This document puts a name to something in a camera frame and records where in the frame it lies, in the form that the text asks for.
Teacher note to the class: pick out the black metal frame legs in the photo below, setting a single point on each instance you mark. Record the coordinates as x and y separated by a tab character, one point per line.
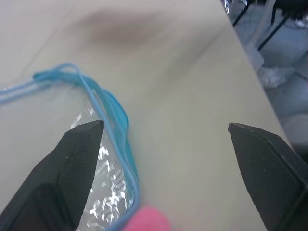
274	31

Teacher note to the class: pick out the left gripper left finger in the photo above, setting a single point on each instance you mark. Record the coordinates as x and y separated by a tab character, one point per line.
60	178

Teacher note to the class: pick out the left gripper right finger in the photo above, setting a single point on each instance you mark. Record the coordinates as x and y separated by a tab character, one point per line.
272	178

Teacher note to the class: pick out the clear pouch with orange contents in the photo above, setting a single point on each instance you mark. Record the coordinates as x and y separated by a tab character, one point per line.
113	183

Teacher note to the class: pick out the crumpled clear plastic wrap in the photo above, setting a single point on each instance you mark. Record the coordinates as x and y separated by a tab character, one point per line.
276	75

